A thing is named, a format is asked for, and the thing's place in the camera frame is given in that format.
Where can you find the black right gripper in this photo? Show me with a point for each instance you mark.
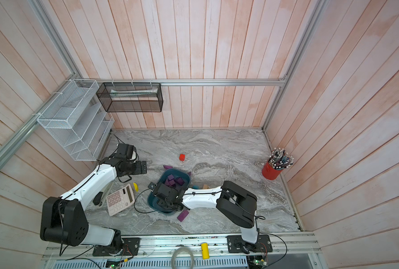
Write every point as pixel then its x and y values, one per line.
pixel 161 203

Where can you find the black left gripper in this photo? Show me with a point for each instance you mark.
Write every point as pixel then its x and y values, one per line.
pixel 139 167

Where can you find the teal plastic storage bin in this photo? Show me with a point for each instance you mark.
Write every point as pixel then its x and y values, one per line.
pixel 176 173

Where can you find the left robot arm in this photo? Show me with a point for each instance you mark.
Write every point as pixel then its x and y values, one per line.
pixel 63 218

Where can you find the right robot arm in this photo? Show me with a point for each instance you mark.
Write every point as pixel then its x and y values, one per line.
pixel 233 201

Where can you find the yellow round object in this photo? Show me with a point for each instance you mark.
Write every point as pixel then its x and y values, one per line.
pixel 136 187

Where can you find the large purple rectangular brick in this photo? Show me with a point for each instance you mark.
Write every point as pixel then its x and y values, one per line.
pixel 181 217

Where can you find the white desk calculator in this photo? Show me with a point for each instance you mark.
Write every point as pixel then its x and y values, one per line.
pixel 120 200

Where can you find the black grey stapler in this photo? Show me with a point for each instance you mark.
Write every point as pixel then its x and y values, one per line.
pixel 100 198

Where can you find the yellow cylinder roll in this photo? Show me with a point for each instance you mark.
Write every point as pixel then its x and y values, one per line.
pixel 205 251

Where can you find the red pen holder cup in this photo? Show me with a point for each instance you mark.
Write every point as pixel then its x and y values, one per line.
pixel 277 162

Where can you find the white wire mesh shelf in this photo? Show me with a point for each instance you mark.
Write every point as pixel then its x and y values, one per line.
pixel 78 126

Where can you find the black wire mesh basket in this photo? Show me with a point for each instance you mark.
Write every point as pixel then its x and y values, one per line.
pixel 131 97

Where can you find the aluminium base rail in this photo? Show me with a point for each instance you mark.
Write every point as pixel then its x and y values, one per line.
pixel 274 251

